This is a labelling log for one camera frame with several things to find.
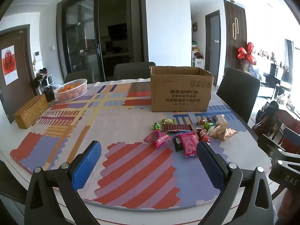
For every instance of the dark jar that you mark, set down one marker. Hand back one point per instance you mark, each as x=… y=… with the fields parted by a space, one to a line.
x=49 y=95

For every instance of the brown striped snack bar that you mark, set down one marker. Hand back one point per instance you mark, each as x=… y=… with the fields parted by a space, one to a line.
x=177 y=128

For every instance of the red and gold candy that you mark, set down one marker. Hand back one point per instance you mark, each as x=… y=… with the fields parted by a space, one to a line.
x=202 y=121

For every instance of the person's right hand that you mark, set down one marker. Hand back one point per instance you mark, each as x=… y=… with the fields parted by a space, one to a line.
x=291 y=204

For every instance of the dark grey dining chair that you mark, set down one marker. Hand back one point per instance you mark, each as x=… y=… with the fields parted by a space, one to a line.
x=239 y=93
x=133 y=71
x=78 y=76

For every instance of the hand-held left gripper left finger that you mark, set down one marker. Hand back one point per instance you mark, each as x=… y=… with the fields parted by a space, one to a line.
x=86 y=166

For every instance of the pile of oranges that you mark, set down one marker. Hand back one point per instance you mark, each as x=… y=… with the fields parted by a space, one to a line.
x=68 y=89

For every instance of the small pink snack packet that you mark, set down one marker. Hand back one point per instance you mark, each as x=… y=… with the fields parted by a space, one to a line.
x=158 y=138

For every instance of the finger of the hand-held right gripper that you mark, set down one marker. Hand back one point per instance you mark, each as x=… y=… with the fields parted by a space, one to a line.
x=269 y=145

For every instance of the woven wicker tissue box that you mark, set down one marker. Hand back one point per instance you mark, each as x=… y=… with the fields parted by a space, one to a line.
x=30 y=112

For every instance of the black bag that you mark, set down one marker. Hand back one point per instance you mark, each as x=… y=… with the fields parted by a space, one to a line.
x=269 y=113

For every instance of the dark green cracker packet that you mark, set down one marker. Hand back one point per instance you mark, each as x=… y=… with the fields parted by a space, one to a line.
x=177 y=144

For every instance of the red foil balloons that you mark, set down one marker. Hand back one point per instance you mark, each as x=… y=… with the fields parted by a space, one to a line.
x=246 y=52

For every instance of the black plush toy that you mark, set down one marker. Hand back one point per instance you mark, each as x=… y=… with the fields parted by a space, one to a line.
x=41 y=75

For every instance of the white intercom panel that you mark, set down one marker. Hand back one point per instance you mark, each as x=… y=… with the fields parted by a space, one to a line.
x=37 y=56

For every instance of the grey interior door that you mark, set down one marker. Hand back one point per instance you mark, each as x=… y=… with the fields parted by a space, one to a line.
x=213 y=42

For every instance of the red and white door poster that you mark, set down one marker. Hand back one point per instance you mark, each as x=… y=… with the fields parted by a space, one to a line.
x=9 y=64

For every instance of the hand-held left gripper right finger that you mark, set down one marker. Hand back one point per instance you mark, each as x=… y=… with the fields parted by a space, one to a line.
x=211 y=166

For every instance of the tan snack packet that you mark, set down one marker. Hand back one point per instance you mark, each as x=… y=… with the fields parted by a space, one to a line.
x=223 y=133

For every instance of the white storage shelf with toys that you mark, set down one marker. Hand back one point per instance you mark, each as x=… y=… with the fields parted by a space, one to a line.
x=196 y=59

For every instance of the red chip packet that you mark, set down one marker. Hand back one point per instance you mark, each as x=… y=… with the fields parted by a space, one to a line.
x=202 y=136

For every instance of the yellow-green small snack packet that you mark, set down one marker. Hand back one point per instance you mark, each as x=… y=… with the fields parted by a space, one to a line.
x=168 y=121

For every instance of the brown cardboard box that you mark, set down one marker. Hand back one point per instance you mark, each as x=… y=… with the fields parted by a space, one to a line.
x=180 y=93

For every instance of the red garment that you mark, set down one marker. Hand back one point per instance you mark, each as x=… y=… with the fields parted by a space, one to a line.
x=289 y=126

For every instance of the black framed glass sliding door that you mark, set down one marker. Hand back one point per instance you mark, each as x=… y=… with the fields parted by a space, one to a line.
x=79 y=39

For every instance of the colourful patterned table mat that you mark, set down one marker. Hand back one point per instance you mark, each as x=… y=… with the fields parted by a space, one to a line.
x=131 y=168

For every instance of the white slatted basket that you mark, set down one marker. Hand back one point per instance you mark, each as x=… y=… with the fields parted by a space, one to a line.
x=70 y=96

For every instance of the brown wooden door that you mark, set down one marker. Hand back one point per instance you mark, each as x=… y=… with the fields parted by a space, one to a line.
x=21 y=86

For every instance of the long pink snack packet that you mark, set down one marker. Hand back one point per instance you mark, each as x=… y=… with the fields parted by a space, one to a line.
x=188 y=143

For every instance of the gold wall ornament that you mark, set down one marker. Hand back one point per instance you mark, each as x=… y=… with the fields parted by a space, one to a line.
x=235 y=28

